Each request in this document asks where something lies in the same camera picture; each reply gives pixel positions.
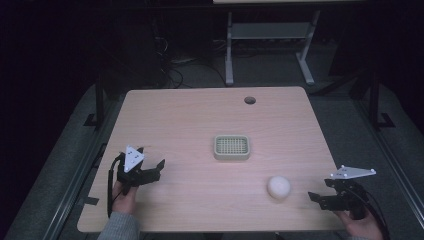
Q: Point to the round white soap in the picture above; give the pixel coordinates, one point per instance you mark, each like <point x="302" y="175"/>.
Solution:
<point x="278" y="187"/>

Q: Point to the white metal desk frame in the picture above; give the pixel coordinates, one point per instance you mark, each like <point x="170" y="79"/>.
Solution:
<point x="266" y="31"/>

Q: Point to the aluminium rail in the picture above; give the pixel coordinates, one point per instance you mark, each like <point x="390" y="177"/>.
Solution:
<point x="393" y="173"/>
<point x="71" y="190"/>

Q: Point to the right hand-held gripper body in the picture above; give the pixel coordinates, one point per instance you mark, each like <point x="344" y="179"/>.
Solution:
<point x="346" y="196"/>

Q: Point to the black metal stand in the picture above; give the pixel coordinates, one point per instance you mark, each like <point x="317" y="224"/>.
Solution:
<point x="376" y="103"/>
<point x="99" y="103"/>

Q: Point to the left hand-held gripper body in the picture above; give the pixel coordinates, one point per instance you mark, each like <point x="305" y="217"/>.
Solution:
<point x="133" y="176"/>

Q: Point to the black table edge bracket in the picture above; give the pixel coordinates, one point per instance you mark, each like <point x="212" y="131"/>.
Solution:
<point x="89" y="201"/>

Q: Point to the beige soap dish with grid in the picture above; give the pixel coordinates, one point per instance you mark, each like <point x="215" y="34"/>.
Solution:
<point x="231" y="147"/>

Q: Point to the person's right hand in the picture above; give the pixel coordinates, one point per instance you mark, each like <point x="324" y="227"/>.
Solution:
<point x="361" y="228"/>

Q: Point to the person's left hand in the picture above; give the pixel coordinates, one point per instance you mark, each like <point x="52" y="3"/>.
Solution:
<point x="124" y="201"/>

